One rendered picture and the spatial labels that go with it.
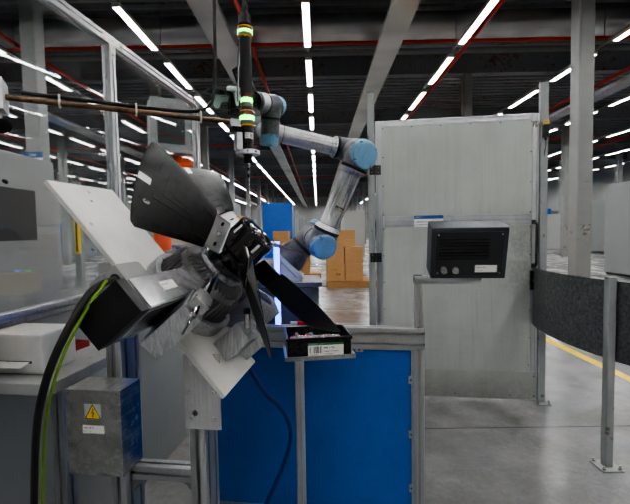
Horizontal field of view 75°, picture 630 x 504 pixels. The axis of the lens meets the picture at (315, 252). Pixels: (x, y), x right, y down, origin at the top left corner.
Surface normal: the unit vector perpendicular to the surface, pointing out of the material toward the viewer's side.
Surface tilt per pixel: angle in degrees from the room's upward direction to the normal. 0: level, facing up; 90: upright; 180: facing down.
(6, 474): 90
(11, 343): 90
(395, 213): 90
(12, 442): 90
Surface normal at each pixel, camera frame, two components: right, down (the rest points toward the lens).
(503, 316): -0.14, 0.05
